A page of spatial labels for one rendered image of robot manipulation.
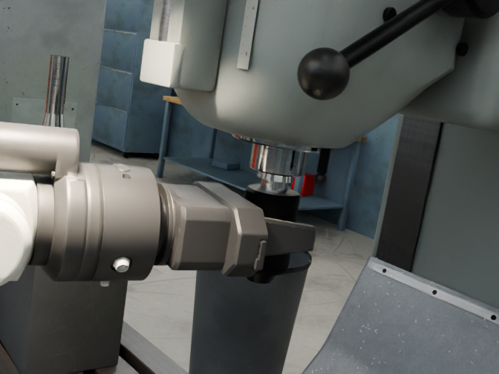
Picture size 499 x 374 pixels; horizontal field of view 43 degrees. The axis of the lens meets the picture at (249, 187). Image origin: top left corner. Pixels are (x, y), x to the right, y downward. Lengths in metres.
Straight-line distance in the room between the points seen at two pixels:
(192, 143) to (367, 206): 2.76
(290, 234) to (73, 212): 0.18
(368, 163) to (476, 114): 5.29
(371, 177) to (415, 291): 4.93
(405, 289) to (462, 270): 0.08
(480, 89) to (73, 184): 0.32
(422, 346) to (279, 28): 0.54
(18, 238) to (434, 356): 0.58
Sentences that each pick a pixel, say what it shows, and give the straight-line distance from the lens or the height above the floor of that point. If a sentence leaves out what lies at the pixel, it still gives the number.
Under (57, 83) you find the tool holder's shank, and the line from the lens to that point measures 0.88.
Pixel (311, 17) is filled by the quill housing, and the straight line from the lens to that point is 0.42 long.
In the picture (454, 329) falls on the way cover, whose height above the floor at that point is 1.08.
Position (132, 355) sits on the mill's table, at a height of 0.96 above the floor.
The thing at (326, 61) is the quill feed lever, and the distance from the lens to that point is 0.36.
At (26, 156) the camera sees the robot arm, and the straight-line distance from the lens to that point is 0.46.
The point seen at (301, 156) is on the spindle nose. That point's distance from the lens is 0.52.
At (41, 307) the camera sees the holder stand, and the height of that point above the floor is 1.05.
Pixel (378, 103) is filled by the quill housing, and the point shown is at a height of 1.35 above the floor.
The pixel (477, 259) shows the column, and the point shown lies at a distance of 0.85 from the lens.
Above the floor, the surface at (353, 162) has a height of 0.64.
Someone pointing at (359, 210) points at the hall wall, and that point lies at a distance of 5.90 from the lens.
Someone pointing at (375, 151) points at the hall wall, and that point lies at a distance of 5.78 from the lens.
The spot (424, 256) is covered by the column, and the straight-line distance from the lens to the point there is 0.90.
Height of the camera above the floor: 1.37
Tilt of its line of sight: 11 degrees down
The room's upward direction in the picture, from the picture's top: 9 degrees clockwise
